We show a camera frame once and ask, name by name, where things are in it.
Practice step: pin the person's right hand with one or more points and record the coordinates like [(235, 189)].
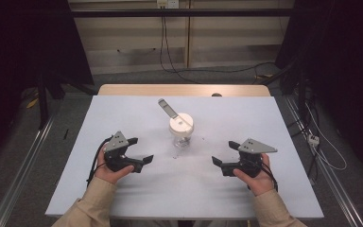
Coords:
[(258, 183)]

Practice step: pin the clear cup with white lid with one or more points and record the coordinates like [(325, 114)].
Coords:
[(181, 124)]

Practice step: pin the yellow floor tape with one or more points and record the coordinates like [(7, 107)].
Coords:
[(32, 103)]

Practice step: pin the person's left hand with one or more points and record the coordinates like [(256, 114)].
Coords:
[(108, 173)]

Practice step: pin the black horizontal bar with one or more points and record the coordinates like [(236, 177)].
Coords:
[(182, 12)]

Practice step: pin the white power strip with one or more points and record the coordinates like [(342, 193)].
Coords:
[(314, 140)]

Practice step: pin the black curtain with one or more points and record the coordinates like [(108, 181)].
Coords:
[(22, 63), (337, 63)]

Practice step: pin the aluminium floor rail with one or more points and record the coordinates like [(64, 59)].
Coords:
[(22, 176), (327, 176)]

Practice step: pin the white wall socket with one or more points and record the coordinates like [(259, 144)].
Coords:
[(167, 3)]

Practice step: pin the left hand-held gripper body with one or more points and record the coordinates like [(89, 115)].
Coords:
[(117, 148)]

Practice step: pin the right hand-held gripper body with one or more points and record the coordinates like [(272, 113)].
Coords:
[(249, 157)]

